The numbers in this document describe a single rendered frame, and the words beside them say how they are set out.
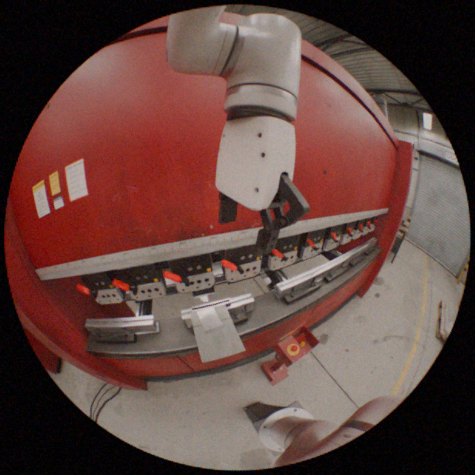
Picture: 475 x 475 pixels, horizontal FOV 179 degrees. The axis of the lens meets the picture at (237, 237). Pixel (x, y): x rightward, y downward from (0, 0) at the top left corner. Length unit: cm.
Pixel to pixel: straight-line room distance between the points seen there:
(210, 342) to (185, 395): 110
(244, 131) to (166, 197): 31
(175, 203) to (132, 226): 15
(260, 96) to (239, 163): 8
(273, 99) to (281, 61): 5
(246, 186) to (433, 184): 744
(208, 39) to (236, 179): 16
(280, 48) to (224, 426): 182
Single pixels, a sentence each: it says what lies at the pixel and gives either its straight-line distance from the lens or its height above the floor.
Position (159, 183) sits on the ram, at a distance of 43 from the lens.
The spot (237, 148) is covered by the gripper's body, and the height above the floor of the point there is 164.
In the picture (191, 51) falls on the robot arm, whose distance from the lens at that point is 17.
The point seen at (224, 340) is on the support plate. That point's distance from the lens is 67.
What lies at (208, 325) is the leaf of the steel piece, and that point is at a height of 100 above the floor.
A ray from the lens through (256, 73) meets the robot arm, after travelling 17.
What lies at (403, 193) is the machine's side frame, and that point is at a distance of 218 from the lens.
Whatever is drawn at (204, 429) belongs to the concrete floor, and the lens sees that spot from 169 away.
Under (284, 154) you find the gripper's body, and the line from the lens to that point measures 15.
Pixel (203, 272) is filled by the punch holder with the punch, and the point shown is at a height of 126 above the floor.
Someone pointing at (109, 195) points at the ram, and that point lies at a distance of 47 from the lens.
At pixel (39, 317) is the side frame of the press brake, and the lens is 96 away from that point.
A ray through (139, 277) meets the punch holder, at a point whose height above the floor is 129.
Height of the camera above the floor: 162
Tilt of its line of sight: 28 degrees down
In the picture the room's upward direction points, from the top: straight up
